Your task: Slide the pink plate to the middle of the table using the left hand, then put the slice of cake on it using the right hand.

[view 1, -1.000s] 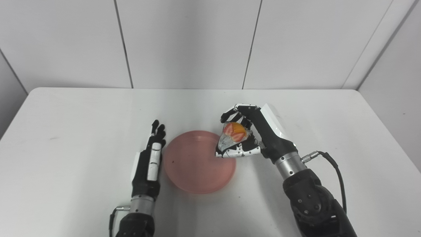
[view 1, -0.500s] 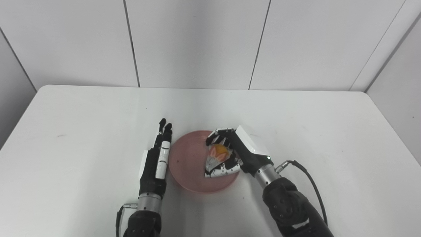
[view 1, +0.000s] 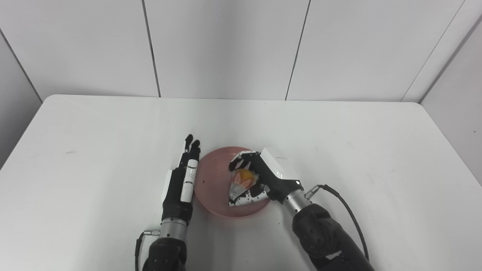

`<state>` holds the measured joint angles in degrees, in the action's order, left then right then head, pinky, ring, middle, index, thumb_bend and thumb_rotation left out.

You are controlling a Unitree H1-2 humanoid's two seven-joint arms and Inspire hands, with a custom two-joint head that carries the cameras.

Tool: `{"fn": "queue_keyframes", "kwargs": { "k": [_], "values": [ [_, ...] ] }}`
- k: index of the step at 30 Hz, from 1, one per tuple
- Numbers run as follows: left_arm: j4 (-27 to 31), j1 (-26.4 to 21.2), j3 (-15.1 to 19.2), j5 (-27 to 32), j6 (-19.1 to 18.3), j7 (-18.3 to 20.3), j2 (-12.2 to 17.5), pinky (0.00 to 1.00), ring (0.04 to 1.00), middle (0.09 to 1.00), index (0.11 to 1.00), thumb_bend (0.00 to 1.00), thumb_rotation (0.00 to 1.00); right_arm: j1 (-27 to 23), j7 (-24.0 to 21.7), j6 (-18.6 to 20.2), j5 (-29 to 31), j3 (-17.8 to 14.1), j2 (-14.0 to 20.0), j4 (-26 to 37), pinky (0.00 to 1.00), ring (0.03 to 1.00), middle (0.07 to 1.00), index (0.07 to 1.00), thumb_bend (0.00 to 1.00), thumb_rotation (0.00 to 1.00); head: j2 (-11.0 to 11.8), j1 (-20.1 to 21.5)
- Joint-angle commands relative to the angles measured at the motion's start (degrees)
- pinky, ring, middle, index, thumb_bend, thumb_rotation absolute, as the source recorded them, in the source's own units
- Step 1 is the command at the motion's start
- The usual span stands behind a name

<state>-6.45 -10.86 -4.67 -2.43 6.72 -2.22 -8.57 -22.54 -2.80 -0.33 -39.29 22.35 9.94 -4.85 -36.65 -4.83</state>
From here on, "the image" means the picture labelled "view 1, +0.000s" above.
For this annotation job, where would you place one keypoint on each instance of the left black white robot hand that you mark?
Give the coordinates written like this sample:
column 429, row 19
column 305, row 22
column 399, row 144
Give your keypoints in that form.
column 177, row 192

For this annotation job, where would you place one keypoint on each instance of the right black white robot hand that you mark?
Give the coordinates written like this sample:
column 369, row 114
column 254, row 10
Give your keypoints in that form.
column 275, row 177

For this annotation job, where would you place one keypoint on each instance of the cake slice with fruit topping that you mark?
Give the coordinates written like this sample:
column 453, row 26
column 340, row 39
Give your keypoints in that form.
column 243, row 180

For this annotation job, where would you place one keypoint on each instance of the pink round plate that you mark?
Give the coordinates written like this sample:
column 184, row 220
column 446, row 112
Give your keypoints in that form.
column 212, row 188

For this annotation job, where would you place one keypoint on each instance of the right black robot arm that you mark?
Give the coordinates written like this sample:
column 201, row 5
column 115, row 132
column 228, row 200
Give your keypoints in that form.
column 320, row 233

